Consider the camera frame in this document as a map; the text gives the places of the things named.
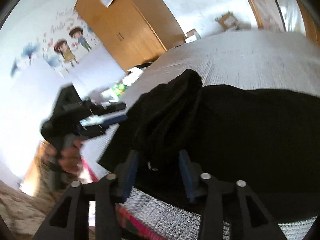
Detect wooden wardrobe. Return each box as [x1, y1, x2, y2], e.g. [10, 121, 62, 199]
[74, 0, 186, 74]

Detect cartoon children wall sticker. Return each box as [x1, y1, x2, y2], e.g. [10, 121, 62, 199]
[10, 9, 101, 78]

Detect white carton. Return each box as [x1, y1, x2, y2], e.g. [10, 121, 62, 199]
[184, 29, 202, 43]

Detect person's left hand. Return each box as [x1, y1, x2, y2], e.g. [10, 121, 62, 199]
[46, 141, 84, 175]

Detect silver quilted foil mat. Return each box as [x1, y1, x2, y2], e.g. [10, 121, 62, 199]
[82, 29, 320, 240]

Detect person's left forearm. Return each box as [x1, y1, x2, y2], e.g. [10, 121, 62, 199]
[37, 162, 83, 201]

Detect clear printed door curtain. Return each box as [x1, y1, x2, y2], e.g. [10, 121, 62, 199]
[247, 0, 306, 33]

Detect pink patterned bedsheet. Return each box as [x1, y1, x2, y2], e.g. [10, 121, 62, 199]
[80, 159, 161, 240]

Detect person's floral clothing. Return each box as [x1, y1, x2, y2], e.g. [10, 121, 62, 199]
[0, 180, 66, 240]

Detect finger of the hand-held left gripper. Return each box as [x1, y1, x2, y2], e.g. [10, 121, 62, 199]
[101, 114, 128, 128]
[98, 102, 127, 114]

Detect wooden door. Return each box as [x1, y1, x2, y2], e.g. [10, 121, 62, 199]
[297, 0, 320, 46]

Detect wooden door frame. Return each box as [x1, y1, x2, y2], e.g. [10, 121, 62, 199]
[237, 0, 266, 31]

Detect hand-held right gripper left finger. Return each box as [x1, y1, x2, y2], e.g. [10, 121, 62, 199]
[32, 150, 140, 240]

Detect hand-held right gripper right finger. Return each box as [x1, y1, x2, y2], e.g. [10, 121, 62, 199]
[179, 149, 288, 240]

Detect black pants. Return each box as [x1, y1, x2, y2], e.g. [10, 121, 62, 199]
[99, 69, 320, 227]

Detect cardboard box with label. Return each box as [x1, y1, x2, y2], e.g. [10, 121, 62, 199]
[215, 11, 238, 30]

